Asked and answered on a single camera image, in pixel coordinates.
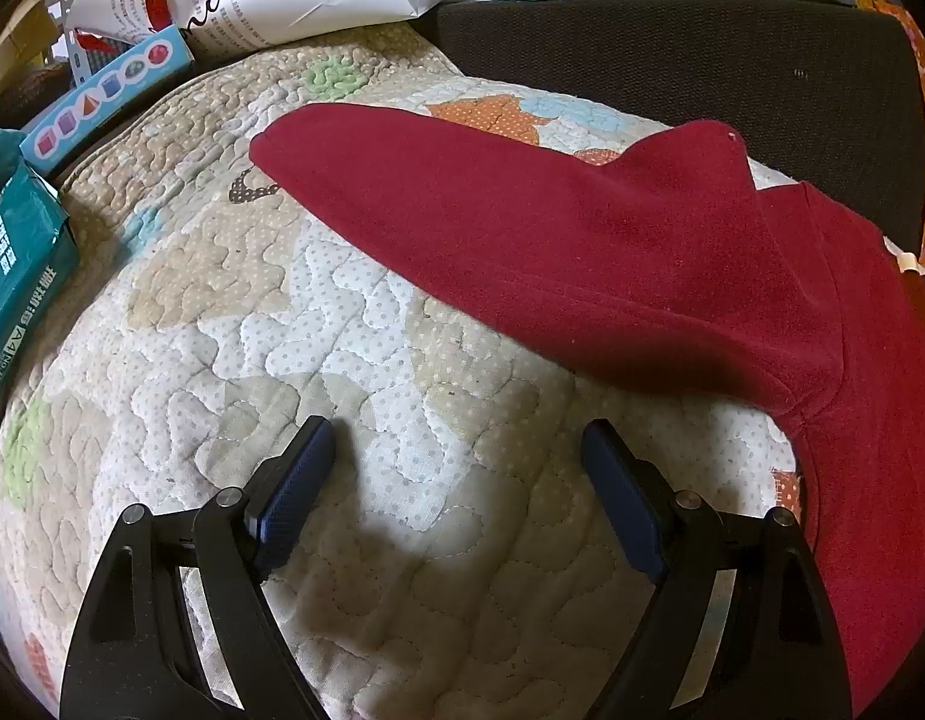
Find teal cardboard box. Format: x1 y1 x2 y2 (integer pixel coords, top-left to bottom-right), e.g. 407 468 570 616
0 129 80 428

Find white printed paper bag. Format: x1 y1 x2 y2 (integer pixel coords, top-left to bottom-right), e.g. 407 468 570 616
63 0 306 65

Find light blue toy box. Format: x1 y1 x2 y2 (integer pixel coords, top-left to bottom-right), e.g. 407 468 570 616
19 24 195 173

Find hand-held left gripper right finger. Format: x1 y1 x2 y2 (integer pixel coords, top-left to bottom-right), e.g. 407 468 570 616
580 420 861 720

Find quilted patchwork blanket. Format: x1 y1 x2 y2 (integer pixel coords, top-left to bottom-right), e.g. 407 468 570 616
0 21 816 720

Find dark brown cushion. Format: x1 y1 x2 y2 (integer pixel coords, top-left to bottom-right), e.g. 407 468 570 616
409 0 925 256

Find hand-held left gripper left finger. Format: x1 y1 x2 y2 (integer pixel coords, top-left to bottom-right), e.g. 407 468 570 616
59 415 336 720

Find red shirt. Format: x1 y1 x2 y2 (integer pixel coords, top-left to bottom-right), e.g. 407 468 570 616
250 106 925 720

